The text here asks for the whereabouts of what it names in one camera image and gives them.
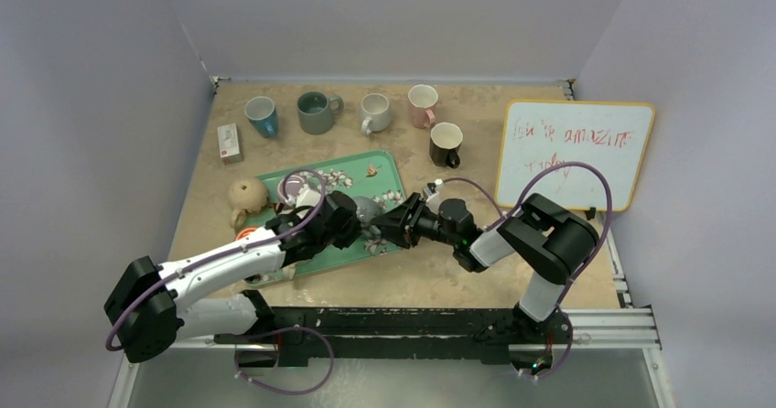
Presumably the grey-blue speckled round mug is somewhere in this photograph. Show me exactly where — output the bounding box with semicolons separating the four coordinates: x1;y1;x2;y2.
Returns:
353;196;383;239

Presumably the black mug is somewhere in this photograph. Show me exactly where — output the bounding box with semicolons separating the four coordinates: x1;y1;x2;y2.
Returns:
429;122;464;168

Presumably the white speckled round mug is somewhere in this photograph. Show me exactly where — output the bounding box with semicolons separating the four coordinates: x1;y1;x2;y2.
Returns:
361;93;393;136

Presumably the grey flat-bottom mug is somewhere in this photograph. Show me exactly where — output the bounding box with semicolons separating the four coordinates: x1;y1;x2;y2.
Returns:
296;91;344;135

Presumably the pink faceted mug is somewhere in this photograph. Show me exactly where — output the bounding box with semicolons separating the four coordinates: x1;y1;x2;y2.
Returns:
407;84;439;129

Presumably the blue textured mug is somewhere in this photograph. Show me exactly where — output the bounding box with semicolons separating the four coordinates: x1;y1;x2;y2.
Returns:
244;96;279;138

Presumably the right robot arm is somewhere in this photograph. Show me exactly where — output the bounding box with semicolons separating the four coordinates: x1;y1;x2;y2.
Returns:
371;193;600;341

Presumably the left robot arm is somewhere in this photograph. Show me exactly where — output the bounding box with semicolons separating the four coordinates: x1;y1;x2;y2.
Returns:
103;191;361;363

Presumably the orange mug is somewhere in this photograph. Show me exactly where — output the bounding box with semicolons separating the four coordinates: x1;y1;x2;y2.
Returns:
235;226;258;241

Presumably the beige round mug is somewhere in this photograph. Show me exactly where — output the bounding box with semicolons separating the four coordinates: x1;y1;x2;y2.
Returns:
227;177;269;231

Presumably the green floral tray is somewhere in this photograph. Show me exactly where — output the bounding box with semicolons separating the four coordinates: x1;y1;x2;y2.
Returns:
243;150;407;287

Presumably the small white red box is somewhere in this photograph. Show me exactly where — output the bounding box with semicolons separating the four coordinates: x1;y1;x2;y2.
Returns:
217;123;243;165

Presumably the yellow framed whiteboard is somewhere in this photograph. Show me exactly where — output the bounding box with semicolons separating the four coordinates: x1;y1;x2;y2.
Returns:
494;100;656;211

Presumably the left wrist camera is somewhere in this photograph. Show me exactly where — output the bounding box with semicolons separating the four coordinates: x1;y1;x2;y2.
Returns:
295;188;322;208

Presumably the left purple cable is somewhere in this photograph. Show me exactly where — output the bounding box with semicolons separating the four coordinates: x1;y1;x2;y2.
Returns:
105;168;336;395

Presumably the purple cable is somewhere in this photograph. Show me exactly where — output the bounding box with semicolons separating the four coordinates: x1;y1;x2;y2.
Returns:
441;161;615;382
105;168;336;395

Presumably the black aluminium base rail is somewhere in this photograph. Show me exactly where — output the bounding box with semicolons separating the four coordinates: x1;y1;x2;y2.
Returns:
124;305;662;370

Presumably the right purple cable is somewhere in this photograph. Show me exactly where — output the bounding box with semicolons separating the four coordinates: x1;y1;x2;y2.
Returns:
441;161;615;382

